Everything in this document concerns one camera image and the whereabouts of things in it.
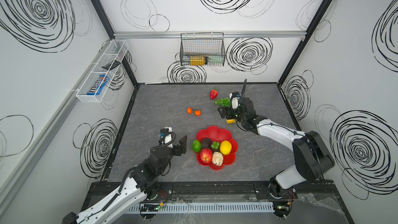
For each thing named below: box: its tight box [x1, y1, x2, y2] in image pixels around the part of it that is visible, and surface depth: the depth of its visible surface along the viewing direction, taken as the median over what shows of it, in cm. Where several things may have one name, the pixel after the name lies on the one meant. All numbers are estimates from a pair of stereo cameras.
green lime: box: [191, 139, 202, 154], surface depth 83 cm
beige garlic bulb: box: [211, 151, 224, 167], surface depth 79 cm
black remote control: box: [101, 59, 122, 70], surface depth 82 cm
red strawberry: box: [209, 89, 219, 100], surface depth 113 cm
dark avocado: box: [201, 137, 212, 150], surface depth 86 cm
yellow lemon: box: [219, 140, 233, 156], surface depth 85 cm
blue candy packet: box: [87, 74, 110, 96], surface depth 71 cm
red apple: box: [199, 148, 213, 165], surface depth 80 cm
